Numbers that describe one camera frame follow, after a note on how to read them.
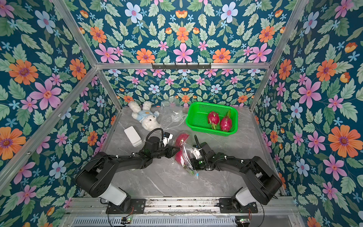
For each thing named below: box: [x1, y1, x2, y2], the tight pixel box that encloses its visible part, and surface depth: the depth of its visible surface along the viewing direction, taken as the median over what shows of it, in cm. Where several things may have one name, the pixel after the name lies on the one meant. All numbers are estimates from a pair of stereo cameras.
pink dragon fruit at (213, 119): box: [207, 111, 220, 130], surface depth 104 cm
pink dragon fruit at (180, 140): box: [175, 133, 190, 152], surface depth 93 cm
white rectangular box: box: [123, 125, 143, 148], surface depth 99 cm
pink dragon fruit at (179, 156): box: [174, 143, 185, 168], surface depth 86 cm
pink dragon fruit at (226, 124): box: [220, 116, 233, 132], surface depth 101 cm
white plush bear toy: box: [128, 100, 162, 131], surface depth 104 cm
